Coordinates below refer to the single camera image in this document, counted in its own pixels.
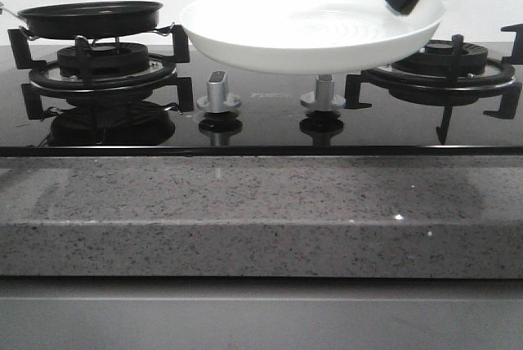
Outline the white round plate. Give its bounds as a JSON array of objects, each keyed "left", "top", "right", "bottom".
[{"left": 181, "top": 0, "right": 445, "bottom": 74}]

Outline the black frying pan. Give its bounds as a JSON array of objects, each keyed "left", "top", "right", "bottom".
[{"left": 11, "top": 1, "right": 163, "bottom": 39}]

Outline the black right burner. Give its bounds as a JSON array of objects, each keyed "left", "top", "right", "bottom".
[{"left": 391, "top": 39, "right": 488, "bottom": 77}]

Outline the black burner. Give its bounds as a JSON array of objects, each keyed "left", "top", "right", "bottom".
[
  {"left": 57, "top": 43, "right": 150, "bottom": 78},
  {"left": 391, "top": 39, "right": 488, "bottom": 77}
]

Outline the black right pan support grate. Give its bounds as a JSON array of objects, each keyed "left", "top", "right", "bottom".
[{"left": 344, "top": 24, "right": 522, "bottom": 144}]

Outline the black pan support grate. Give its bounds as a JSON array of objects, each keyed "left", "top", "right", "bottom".
[
  {"left": 8, "top": 24, "right": 194, "bottom": 119},
  {"left": 344, "top": 24, "right": 522, "bottom": 144}
]

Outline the silver right stove knob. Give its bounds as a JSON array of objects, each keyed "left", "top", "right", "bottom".
[{"left": 300, "top": 74, "right": 346, "bottom": 112}]

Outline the silver stove knob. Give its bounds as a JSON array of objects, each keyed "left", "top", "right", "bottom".
[
  {"left": 300, "top": 74, "right": 346, "bottom": 112},
  {"left": 197, "top": 70, "right": 241, "bottom": 114}
]

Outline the black glass gas cooktop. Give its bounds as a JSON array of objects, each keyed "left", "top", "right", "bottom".
[{"left": 1, "top": 46, "right": 522, "bottom": 157}]

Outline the silver left stove knob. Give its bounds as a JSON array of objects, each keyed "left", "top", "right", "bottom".
[{"left": 197, "top": 70, "right": 241, "bottom": 114}]

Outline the black left pan support grate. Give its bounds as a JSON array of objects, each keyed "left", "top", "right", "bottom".
[{"left": 8, "top": 24, "right": 194, "bottom": 119}]

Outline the black left burner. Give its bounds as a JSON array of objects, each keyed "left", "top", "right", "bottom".
[{"left": 57, "top": 43, "right": 150, "bottom": 78}]

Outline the grey cabinet drawer front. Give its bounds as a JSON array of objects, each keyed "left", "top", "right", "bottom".
[{"left": 1, "top": 278, "right": 522, "bottom": 349}]

